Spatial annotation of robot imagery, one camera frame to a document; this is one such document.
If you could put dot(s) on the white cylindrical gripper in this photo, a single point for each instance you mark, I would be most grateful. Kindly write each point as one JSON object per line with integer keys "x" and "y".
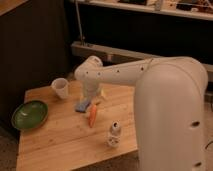
{"x": 89, "y": 91}

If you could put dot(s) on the orange pepper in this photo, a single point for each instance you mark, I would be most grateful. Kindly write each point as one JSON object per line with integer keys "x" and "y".
{"x": 92, "y": 115}

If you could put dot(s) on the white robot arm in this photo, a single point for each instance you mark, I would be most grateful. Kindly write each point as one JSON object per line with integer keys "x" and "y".
{"x": 168, "y": 107}

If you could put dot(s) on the white paper cup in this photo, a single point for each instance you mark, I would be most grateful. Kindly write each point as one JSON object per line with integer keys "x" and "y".
{"x": 61, "y": 87}

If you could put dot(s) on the small white patterned bottle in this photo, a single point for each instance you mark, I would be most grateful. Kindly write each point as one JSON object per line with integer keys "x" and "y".
{"x": 114, "y": 134}

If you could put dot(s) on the wooden table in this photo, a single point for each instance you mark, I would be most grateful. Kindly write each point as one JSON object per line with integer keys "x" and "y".
{"x": 66, "y": 142}

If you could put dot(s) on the grey metal case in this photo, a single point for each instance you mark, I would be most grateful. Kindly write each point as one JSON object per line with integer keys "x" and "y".
{"x": 116, "y": 53}

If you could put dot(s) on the green bowl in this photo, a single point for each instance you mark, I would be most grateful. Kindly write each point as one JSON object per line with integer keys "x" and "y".
{"x": 29, "y": 115}

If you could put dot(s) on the metal pole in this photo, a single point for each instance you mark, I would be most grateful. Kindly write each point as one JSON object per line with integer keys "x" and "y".
{"x": 82, "y": 39}

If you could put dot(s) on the cluttered shelf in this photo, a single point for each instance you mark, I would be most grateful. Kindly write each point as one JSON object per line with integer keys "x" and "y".
{"x": 164, "y": 7}

